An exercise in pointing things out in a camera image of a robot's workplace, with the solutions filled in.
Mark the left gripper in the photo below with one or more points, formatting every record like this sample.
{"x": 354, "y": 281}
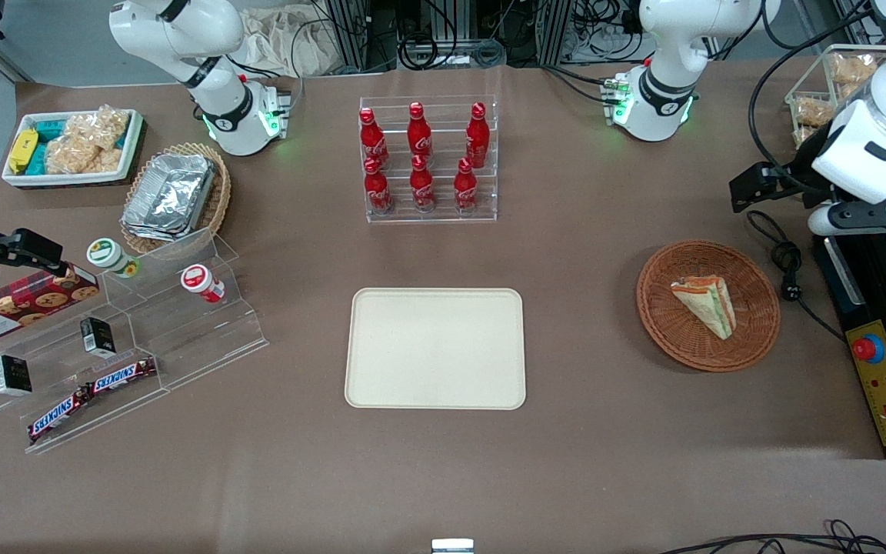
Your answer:
{"x": 803, "y": 167}

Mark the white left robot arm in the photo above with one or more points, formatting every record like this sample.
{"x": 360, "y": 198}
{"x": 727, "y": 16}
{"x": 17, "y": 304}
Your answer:
{"x": 666, "y": 85}

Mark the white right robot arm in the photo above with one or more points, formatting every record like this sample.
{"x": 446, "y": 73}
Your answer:
{"x": 228, "y": 115}

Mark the wrapped triangle sandwich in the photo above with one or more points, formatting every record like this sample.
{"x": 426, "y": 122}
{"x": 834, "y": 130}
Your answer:
{"x": 708, "y": 306}

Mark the round brown wicker basket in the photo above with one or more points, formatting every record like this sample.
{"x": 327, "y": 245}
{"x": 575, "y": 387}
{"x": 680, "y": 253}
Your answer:
{"x": 666, "y": 323}

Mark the oval wicker basket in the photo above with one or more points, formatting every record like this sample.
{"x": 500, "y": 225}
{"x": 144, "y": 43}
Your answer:
{"x": 220, "y": 192}

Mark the beige plastic tray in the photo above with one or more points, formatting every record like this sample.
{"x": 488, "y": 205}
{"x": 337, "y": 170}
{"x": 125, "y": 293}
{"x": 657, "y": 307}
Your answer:
{"x": 435, "y": 348}

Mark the red tartan cookie box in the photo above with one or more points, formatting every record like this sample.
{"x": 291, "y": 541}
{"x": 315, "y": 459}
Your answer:
{"x": 20, "y": 308}

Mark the bagged brown snack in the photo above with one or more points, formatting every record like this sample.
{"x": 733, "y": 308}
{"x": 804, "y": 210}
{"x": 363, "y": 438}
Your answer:
{"x": 814, "y": 114}
{"x": 852, "y": 69}

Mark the green lid white cup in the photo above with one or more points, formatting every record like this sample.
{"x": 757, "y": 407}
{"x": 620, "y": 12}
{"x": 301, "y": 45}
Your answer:
{"x": 108, "y": 255}

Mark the yellow snack pack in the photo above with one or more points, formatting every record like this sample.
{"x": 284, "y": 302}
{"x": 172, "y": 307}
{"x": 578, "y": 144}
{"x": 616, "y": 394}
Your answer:
{"x": 22, "y": 150}

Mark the clear plastic snack box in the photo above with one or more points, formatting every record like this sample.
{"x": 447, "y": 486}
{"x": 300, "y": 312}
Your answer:
{"x": 804, "y": 85}

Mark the small black box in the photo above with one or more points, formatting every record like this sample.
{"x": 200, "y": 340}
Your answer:
{"x": 97, "y": 337}
{"x": 12, "y": 375}

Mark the bagged rice cracker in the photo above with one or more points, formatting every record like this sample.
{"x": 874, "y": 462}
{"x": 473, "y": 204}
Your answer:
{"x": 101, "y": 127}
{"x": 81, "y": 159}

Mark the teal snack pack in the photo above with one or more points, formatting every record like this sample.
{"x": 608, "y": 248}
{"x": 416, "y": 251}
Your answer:
{"x": 47, "y": 127}

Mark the white rectangular snack bin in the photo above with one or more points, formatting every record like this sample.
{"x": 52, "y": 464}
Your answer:
{"x": 131, "y": 146}

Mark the brown Snickers bar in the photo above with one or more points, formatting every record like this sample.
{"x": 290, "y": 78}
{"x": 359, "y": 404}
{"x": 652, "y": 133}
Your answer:
{"x": 121, "y": 375}
{"x": 58, "y": 415}

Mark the aluminium foil container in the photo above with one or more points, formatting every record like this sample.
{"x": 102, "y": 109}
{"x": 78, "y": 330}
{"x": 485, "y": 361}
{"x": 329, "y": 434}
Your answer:
{"x": 170, "y": 196}

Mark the clear acrylic step shelf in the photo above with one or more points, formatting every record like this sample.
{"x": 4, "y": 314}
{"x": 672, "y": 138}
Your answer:
{"x": 174, "y": 338}

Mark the red lid white cup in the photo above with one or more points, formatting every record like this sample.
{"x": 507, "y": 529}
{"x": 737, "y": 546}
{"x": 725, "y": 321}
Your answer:
{"x": 198, "y": 281}

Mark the red emergency stop button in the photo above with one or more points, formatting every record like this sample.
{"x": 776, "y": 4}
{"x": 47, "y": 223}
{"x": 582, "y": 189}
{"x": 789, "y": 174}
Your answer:
{"x": 867, "y": 348}

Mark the black and yellow control box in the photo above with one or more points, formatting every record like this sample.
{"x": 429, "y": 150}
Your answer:
{"x": 885, "y": 400}

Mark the red cola bottle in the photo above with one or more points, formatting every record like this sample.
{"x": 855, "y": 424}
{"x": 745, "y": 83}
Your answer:
{"x": 373, "y": 142}
{"x": 477, "y": 138}
{"x": 419, "y": 135}
{"x": 465, "y": 188}
{"x": 378, "y": 191}
{"x": 422, "y": 188}

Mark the clear acrylic bottle rack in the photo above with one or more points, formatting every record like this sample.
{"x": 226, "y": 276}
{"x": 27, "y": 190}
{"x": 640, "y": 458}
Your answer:
{"x": 443, "y": 217}

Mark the crumpled beige cloth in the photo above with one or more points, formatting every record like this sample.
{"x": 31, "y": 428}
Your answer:
{"x": 281, "y": 42}

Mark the small white device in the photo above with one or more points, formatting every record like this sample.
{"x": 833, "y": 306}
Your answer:
{"x": 452, "y": 546}

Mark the aluminium frame rail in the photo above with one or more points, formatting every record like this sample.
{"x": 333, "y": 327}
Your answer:
{"x": 554, "y": 31}
{"x": 358, "y": 31}

